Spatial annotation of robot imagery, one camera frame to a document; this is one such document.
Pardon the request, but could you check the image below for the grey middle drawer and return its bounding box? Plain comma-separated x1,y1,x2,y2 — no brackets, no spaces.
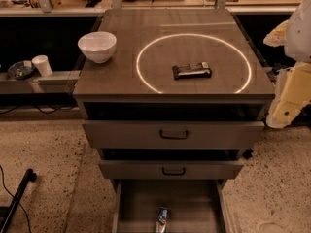
99,160,243,180

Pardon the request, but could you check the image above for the blue redbull can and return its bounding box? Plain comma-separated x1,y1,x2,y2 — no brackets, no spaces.
155,208,169,233

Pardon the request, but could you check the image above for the black floor stand leg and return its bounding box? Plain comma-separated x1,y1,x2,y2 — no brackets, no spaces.
0,169,37,233

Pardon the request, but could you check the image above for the white ceramic bowl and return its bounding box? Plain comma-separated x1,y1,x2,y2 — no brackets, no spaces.
78,31,117,63

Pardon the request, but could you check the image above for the black snack bar wrapper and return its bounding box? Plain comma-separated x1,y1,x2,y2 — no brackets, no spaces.
172,62,212,80

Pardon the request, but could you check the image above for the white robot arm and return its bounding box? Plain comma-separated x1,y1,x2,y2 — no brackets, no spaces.
263,0,311,128

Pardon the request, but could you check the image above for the white paper cup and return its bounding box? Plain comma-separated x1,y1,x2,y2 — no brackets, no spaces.
32,55,52,77

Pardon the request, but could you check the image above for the dark round dish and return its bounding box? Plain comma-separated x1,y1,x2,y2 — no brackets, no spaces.
7,60,35,81

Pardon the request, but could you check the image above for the black cabinet caster wheel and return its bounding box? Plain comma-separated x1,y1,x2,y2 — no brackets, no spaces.
243,150,253,159

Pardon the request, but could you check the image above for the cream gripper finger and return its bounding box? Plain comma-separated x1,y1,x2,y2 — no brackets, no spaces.
266,62,311,129
263,20,288,47

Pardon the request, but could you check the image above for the grey drawer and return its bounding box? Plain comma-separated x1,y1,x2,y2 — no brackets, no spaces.
83,120,264,150
99,160,243,180
112,180,229,233

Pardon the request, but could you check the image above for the grey top drawer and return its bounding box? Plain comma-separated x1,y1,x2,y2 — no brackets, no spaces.
83,120,264,150

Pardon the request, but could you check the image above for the grey drawer cabinet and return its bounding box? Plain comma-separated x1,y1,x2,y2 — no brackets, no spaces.
72,8,276,186

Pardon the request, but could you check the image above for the black cable on floor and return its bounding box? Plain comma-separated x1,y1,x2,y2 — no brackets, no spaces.
0,165,33,233

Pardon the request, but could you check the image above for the grey bottom drawer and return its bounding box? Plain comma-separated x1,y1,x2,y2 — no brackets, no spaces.
112,180,229,233

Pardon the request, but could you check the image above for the grey side bench ledge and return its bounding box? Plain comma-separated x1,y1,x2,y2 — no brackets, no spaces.
0,71,80,95

